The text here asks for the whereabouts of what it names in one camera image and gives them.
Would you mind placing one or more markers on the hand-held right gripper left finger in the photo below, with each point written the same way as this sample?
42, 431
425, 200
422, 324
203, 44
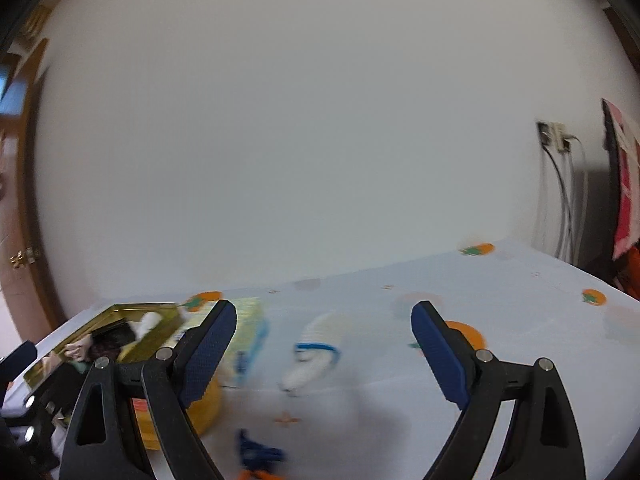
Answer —
210, 355

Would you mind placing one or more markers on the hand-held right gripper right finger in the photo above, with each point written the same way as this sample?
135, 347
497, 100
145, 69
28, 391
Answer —
440, 355

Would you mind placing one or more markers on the gold tin box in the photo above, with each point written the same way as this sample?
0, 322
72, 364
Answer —
145, 347

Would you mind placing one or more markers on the dark purple cloth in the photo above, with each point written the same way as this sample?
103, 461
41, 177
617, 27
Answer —
107, 342

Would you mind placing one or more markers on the white glove with blue band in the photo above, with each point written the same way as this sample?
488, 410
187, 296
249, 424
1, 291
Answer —
315, 347

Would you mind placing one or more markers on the yellow patterned tissue packet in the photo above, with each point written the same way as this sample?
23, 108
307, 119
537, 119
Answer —
247, 330

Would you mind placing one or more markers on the round yellow tin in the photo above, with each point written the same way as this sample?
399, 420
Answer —
207, 410

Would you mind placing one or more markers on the pale blue printed tablecloth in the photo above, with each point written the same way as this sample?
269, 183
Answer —
375, 410

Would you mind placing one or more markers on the blue plastic toy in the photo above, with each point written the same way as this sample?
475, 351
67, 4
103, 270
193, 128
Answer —
257, 452

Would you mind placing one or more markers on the brown wooden door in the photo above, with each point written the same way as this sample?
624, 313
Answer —
22, 185

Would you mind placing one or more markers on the white wall socket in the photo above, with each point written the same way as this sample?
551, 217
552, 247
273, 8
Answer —
555, 136

